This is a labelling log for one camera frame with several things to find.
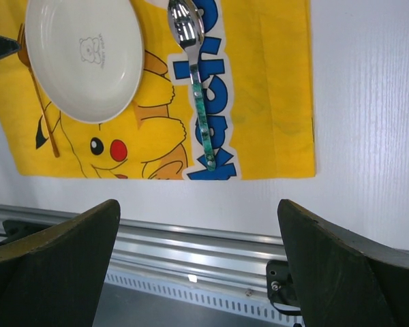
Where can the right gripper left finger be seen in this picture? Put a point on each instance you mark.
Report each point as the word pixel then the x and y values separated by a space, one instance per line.
pixel 55 277

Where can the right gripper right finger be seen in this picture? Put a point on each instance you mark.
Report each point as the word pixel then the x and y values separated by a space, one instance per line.
pixel 342 278

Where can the wooden fork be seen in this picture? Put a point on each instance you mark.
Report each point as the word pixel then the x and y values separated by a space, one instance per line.
pixel 25 60

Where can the white paper plate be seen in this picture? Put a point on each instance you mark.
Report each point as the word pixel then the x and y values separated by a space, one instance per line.
pixel 87 56

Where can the metal spoon teal handle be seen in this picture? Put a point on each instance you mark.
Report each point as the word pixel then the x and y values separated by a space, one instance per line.
pixel 188 31

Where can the yellow pikachu cloth placemat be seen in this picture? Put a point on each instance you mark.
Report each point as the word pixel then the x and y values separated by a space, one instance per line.
pixel 255 66

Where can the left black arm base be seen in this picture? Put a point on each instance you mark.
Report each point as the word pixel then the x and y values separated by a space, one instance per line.
pixel 16 230

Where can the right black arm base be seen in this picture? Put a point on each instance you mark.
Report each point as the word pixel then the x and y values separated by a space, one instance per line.
pixel 280 288

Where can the perforated cable duct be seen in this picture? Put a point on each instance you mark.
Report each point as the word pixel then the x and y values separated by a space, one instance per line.
pixel 243 305

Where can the aluminium rail frame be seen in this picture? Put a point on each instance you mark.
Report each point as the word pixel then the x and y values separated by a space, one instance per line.
pixel 230 262

